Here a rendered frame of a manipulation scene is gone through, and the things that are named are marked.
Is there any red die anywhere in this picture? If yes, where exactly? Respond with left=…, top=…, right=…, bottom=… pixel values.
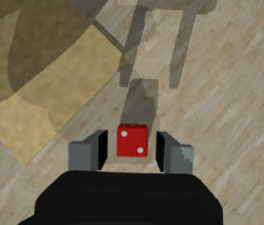
left=116, top=123, right=149, bottom=158

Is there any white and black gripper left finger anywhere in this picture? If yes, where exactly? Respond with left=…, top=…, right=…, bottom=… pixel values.
left=68, top=130, right=108, bottom=171

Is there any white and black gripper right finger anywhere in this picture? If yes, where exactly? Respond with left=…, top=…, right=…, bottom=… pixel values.
left=155, top=131, right=194, bottom=175

